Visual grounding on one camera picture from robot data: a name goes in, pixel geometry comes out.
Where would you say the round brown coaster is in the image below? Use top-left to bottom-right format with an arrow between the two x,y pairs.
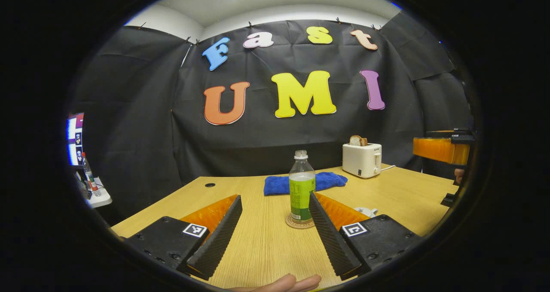
285,215 -> 316,230

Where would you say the white toaster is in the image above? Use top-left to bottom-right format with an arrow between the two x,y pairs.
342,143 -> 382,179

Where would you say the white side table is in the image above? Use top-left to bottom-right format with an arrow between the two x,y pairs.
77,176 -> 113,209

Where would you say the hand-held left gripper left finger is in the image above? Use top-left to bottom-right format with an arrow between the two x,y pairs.
127,194 -> 243,281

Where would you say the small red cap bottle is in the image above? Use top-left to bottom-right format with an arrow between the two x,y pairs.
82,152 -> 101,197

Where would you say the green label water bottle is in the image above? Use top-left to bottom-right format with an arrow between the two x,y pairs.
289,150 -> 316,222

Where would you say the computer monitor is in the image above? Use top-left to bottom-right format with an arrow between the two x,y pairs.
67,114 -> 85,166

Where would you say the blue towel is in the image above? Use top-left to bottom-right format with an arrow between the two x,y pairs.
263,172 -> 348,197

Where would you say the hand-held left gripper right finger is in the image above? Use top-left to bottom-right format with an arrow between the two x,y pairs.
309,192 -> 424,280

